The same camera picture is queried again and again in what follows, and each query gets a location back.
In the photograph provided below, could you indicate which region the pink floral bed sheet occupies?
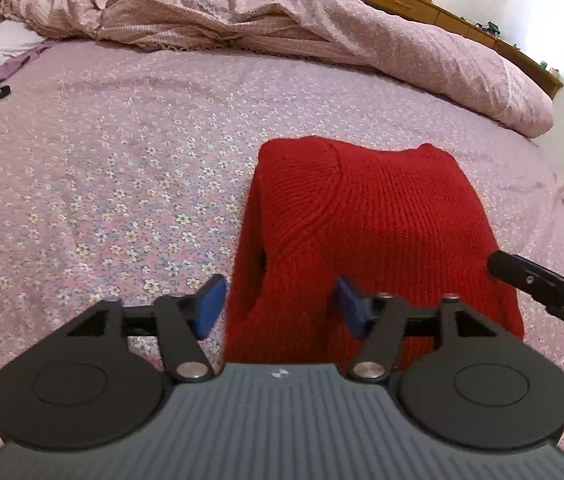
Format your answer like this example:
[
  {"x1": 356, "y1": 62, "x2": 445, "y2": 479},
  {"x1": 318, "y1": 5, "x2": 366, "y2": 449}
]
[{"x1": 0, "y1": 35, "x2": 564, "y2": 472}]

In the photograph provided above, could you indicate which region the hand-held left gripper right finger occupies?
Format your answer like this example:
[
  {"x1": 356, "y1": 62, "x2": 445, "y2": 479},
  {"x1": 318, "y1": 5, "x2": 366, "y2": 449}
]
[{"x1": 333, "y1": 275, "x2": 500, "y2": 385}]

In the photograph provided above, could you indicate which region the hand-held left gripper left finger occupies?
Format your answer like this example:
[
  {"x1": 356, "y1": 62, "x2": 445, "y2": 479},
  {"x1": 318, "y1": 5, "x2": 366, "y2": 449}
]
[{"x1": 66, "y1": 274, "x2": 227, "y2": 385}]

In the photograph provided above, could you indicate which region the red knitted sweater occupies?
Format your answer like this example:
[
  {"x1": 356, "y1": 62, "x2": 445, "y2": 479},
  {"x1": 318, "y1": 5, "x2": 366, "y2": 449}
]
[{"x1": 222, "y1": 136, "x2": 526, "y2": 366}]

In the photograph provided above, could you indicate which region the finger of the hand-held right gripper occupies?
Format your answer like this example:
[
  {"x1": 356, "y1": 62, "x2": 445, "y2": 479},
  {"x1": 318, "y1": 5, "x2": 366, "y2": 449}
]
[{"x1": 486, "y1": 251, "x2": 563, "y2": 313}]

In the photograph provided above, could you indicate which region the pink crumpled duvet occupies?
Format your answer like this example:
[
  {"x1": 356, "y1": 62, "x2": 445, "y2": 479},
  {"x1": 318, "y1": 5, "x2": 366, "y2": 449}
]
[{"x1": 0, "y1": 0, "x2": 556, "y2": 140}]

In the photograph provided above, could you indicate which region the light wooden low cabinet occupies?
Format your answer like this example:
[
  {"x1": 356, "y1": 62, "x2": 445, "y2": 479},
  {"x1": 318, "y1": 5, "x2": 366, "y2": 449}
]
[{"x1": 307, "y1": 0, "x2": 564, "y2": 101}]

